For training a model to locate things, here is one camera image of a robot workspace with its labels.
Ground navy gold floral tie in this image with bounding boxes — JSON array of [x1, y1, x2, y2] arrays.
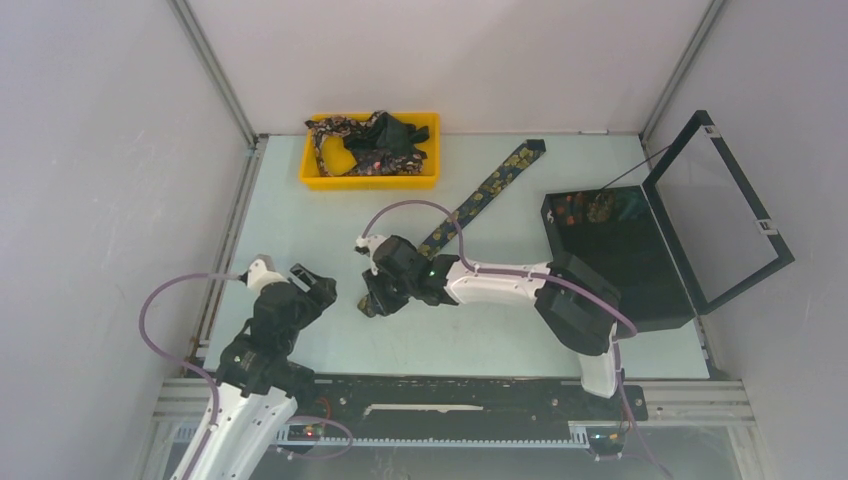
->
[[359, 139, 551, 306]]

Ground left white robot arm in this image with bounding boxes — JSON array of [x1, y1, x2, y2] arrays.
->
[[172, 255, 337, 479]]

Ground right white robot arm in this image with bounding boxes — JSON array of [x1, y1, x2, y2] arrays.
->
[[355, 235, 638, 418]]

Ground rolled ties in box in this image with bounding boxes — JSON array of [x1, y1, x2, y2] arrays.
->
[[548, 190, 623, 226]]

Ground black pink floral tie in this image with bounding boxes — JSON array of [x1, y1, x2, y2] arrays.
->
[[305, 112, 428, 177]]

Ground dark green tie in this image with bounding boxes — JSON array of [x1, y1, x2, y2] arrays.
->
[[343, 111, 430, 157]]

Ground black storage box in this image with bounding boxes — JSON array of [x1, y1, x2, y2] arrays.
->
[[540, 186, 696, 332]]

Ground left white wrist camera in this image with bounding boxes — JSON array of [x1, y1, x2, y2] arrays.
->
[[238, 254, 288, 294]]

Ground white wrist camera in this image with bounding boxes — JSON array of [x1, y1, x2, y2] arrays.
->
[[238, 254, 288, 294], [354, 235, 386, 276]]

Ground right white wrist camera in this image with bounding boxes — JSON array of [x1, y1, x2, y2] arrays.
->
[[354, 235, 386, 276]]

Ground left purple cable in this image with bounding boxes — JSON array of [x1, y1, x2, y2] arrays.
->
[[138, 272, 250, 480]]

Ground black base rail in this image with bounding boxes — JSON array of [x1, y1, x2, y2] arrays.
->
[[290, 375, 648, 443]]

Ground black box lid frame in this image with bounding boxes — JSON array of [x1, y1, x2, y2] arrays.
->
[[642, 110, 795, 315]]

